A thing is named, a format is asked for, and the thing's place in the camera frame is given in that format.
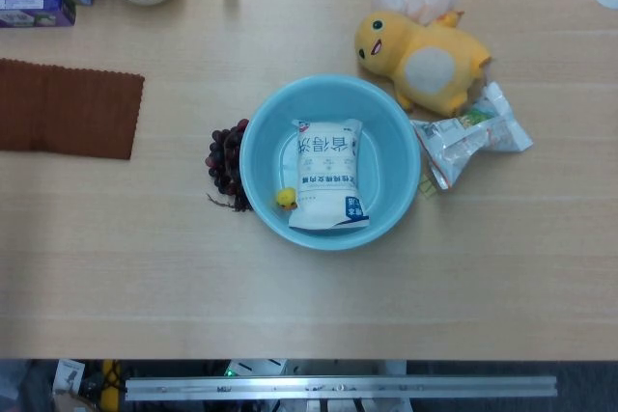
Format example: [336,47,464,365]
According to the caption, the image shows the dark purple grape bunch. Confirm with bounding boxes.
[206,118,255,213]

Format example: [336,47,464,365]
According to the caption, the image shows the yellow plush duck toy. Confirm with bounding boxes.
[354,10,492,119]

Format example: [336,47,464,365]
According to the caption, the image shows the white blue salt bag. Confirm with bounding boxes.
[288,117,371,231]

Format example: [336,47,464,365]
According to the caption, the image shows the purple box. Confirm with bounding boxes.
[0,0,77,29]

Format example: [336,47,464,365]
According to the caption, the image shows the silver snack bag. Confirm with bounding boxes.
[410,81,534,191]

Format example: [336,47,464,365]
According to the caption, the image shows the yellow black strap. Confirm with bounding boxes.
[100,358,121,412]

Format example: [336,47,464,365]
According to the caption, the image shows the small yellow rubber duck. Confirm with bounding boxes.
[274,187,298,212]

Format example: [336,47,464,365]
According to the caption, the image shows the light blue plastic basin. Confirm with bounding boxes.
[239,74,422,252]

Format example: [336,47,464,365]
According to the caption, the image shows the brown cloth mat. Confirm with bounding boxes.
[0,58,146,161]

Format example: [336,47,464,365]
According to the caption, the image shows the yellow green paper tag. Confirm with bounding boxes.
[418,173,438,199]

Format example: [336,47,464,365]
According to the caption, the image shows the aluminium rail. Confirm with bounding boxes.
[124,375,559,402]

